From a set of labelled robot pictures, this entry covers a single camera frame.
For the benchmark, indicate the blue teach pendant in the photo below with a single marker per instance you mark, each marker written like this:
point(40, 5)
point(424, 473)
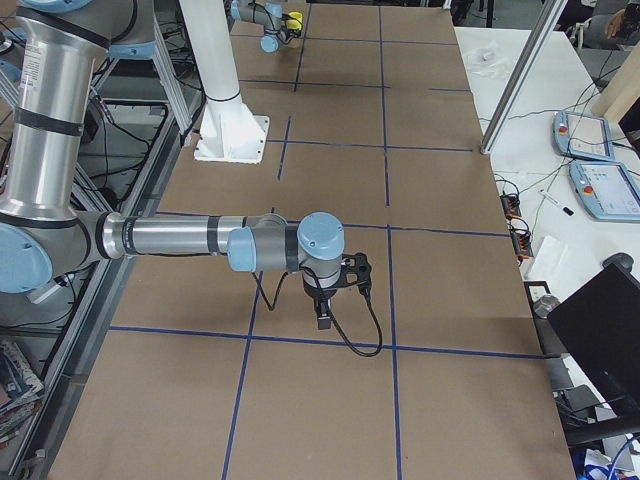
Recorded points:
point(606, 190)
point(583, 136)

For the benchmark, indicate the white paper sheet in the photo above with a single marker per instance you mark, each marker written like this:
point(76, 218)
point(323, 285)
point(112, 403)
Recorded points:
point(547, 260)

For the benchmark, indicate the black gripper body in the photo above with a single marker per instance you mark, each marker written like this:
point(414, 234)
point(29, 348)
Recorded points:
point(317, 293)

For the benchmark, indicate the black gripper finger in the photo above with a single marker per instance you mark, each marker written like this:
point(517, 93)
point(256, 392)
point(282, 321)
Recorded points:
point(324, 314)

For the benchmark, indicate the orange black connector board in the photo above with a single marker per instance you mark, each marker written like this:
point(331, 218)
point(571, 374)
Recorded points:
point(511, 205)

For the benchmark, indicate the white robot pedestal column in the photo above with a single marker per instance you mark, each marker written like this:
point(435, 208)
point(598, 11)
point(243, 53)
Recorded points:
point(229, 131)

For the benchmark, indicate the clear plastic bag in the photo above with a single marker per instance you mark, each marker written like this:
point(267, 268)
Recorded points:
point(488, 61)

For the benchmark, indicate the upper blue teach pendant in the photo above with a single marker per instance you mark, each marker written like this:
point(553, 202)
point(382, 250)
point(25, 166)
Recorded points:
point(583, 136)

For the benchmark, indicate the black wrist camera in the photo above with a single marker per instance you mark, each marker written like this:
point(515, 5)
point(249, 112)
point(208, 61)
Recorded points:
point(356, 271)

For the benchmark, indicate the aluminium frame post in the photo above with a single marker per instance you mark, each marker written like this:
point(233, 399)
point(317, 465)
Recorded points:
point(533, 47)

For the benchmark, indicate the yellow plastic cup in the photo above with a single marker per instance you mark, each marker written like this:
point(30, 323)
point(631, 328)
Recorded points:
point(295, 20)

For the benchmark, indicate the lower blue teach pendant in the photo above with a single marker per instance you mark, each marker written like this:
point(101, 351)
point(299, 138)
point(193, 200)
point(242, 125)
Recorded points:
point(606, 190)

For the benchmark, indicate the black monitor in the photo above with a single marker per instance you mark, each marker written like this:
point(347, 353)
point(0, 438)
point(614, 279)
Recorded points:
point(599, 326)

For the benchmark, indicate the black white marker pen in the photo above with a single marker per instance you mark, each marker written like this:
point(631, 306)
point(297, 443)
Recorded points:
point(547, 196)

